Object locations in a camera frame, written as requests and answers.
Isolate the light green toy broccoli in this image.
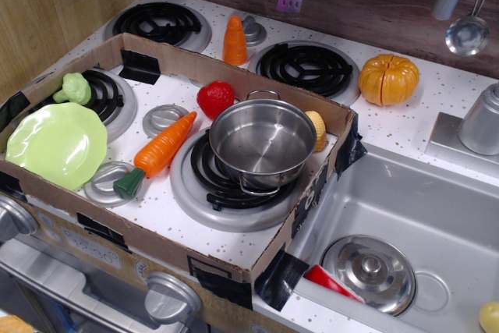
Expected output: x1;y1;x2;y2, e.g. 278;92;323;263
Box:
52;73;91;105

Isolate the stainless steel pot lid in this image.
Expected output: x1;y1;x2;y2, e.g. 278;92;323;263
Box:
320;235;417;316

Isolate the black back left burner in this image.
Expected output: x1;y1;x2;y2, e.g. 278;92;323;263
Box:
104;2;212;53

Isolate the black burner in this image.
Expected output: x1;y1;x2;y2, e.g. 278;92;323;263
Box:
28;69;138;143
248;41;360;106
170;128;310;233
104;2;212;53

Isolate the black front left burner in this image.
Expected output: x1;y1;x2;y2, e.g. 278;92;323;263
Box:
28;69;138;143

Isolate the grey stove top knob upper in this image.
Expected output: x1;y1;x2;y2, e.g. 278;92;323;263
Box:
142;105;189;138

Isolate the grey stove knob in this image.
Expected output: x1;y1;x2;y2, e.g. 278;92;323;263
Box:
83;161;133;207
242;16;267;47
142;105;189;138

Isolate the orange toy carrot tip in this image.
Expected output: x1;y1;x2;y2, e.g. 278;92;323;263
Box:
222;15;248;66

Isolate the grey back stove knob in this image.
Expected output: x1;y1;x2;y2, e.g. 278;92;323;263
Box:
242;16;267;47

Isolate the red toy strawberry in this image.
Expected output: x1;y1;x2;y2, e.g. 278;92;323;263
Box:
196;80;235;120

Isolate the light green plastic plate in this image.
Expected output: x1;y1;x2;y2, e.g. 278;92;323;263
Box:
5;102;108;190

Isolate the orange toy carrot green stem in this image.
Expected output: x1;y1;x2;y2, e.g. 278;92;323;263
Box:
113;112;197;199

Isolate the grey stove top knob lower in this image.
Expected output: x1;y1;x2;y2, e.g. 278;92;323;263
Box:
83;161;133;207

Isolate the brown cardboard fence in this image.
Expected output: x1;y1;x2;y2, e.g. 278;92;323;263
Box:
1;34;363;308

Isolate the black back right burner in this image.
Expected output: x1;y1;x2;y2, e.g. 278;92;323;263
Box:
248;41;360;106

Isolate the black front right burner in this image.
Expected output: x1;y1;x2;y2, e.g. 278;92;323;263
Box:
170;128;310;233

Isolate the grey oven knob left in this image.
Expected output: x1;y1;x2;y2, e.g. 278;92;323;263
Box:
0;195;39;243

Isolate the grey oven knob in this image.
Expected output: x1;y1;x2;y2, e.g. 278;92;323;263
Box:
144;271;202;324
0;195;39;243

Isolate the yellow toy corn cob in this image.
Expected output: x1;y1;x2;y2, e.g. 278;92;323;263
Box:
305;111;327;152

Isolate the orange toy pumpkin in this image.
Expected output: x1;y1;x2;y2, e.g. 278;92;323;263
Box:
358;54;420;106

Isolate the grey oven knob right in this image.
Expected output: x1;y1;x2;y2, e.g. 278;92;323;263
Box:
144;271;202;324

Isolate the orange toy bread corner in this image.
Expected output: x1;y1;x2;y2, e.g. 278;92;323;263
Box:
0;315;34;333

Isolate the hanging metal ladle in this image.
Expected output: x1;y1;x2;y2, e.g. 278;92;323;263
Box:
445;0;490;57

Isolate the red toy pepper piece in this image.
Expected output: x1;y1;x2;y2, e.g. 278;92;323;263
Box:
304;264;365;304

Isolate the grey toy faucet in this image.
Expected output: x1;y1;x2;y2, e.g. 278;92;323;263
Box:
431;0;498;157

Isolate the grey sink basin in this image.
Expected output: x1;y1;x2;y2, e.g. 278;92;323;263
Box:
289;146;498;332

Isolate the pale yellow toy potato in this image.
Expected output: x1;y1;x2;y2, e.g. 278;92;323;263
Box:
479;301;499;333

